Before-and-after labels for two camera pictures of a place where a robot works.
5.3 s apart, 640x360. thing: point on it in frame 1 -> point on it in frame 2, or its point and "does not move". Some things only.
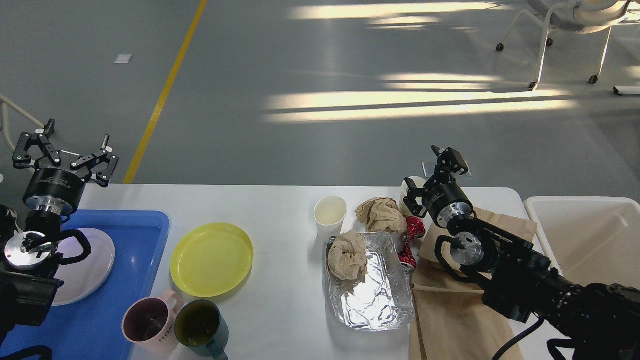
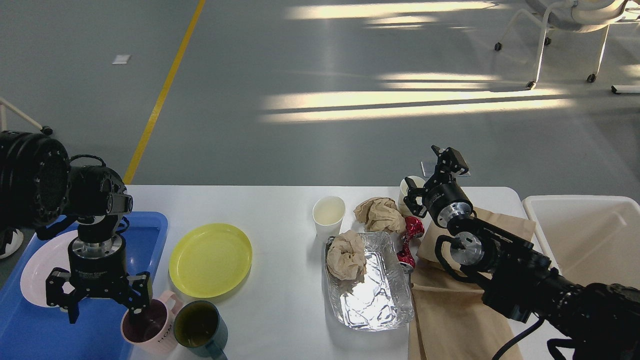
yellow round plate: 211,260 does not move
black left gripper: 55,190 -> 98,269
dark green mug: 199,323 does not move
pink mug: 148,322 does not move
